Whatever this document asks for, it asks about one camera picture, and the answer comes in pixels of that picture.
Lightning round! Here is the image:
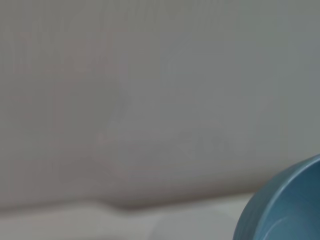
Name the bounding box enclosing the blue bowl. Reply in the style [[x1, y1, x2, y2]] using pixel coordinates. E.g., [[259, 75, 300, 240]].
[[232, 153, 320, 240]]

